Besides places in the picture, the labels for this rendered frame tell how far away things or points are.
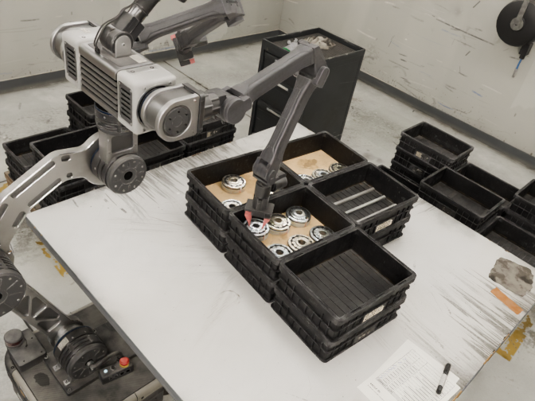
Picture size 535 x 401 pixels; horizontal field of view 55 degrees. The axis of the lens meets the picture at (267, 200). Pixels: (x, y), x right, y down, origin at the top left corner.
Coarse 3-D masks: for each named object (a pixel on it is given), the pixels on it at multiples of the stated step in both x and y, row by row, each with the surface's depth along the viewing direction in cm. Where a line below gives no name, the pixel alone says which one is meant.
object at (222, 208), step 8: (248, 152) 226; (256, 152) 227; (224, 160) 218; (200, 168) 210; (192, 176) 205; (200, 184) 202; (208, 192) 198; (280, 192) 206; (216, 200) 195; (224, 208) 192; (232, 208) 192
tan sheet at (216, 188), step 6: (246, 174) 229; (246, 180) 226; (252, 180) 227; (210, 186) 218; (216, 186) 219; (246, 186) 222; (252, 186) 223; (216, 192) 216; (222, 192) 216; (246, 192) 219; (252, 192) 220; (222, 198) 213; (228, 198) 214; (234, 198) 214; (240, 198) 215; (246, 198) 215; (252, 198) 216
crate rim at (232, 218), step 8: (288, 192) 207; (312, 192) 209; (240, 208) 193; (336, 208) 202; (232, 216) 189; (344, 216) 199; (240, 224) 186; (352, 224) 196; (248, 232) 183; (336, 232) 191; (256, 240) 180; (320, 240) 186; (264, 248) 178; (304, 248) 181; (272, 256) 175; (288, 256) 176
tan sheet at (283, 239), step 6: (312, 216) 212; (312, 222) 209; (318, 222) 210; (294, 228) 204; (300, 228) 205; (306, 228) 206; (270, 234) 200; (288, 234) 201; (294, 234) 202; (306, 234) 203; (264, 240) 196; (270, 240) 197; (276, 240) 197; (282, 240) 198
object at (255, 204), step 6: (258, 198) 183; (246, 204) 187; (252, 204) 186; (258, 204) 184; (264, 204) 184; (270, 204) 189; (246, 210) 186; (252, 210) 185; (258, 210) 185; (264, 210) 186; (270, 210) 187
